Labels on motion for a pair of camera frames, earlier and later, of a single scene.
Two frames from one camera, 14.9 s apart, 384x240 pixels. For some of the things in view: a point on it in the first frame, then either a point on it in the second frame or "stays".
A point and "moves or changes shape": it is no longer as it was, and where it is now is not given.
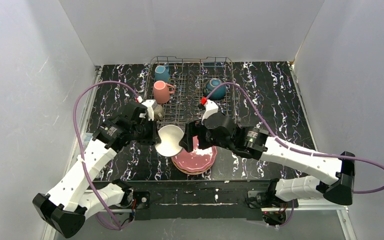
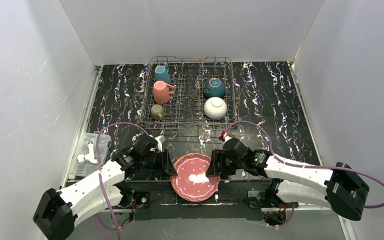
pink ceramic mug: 161,91 stays
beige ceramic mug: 159,111 stays
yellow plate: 194,173 to 180,157
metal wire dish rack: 180,86 stays
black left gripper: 151,133 to 162,162
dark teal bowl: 218,94 stays
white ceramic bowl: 169,146 moves or changes shape
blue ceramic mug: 162,73 stays
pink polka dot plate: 198,160 moves or changes shape
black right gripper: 192,136 to 223,162
